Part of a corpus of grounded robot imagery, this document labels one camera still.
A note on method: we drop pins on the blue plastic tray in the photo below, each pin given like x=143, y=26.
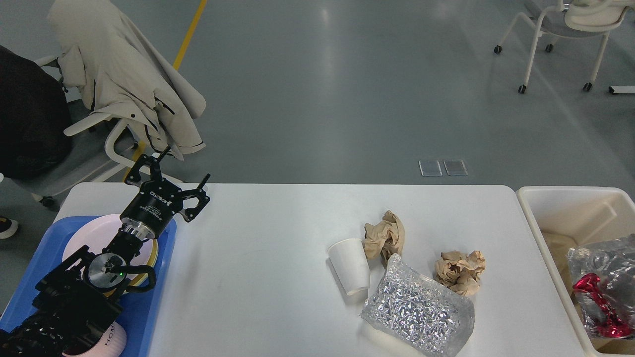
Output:
x=139, y=314

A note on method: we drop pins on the white furniture foot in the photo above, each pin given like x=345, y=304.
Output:
x=622, y=89

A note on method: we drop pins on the pink mug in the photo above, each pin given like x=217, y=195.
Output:
x=111, y=344

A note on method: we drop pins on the pink plate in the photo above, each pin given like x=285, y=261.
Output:
x=107, y=234

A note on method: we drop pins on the brown paper ball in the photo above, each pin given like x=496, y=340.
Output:
x=385, y=238

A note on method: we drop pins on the yellow plate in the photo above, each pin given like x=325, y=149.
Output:
x=151, y=255

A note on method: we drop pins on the beige coat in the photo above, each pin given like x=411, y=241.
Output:
x=120, y=73

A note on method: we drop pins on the white paper cup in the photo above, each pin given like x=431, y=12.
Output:
x=350, y=263

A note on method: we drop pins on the crushed red can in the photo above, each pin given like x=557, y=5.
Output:
x=610, y=324

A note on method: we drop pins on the white chair with coat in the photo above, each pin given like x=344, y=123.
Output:
x=102, y=146

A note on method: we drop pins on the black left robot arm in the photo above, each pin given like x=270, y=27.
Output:
x=79, y=300

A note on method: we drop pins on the beige plastic bin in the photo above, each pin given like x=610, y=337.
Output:
x=586, y=214

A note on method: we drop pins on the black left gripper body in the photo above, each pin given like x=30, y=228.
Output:
x=154, y=206

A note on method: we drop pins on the floor outlet plates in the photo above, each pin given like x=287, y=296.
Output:
x=439, y=168

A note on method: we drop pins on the silver foil bubble bag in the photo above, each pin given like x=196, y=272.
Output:
x=420, y=311

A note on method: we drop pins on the white chair on wheels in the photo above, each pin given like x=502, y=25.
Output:
x=572, y=19

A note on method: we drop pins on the person in dark clothes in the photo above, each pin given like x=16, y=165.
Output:
x=33, y=116

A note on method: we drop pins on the brown paper bag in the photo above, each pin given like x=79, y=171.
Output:
x=559, y=246

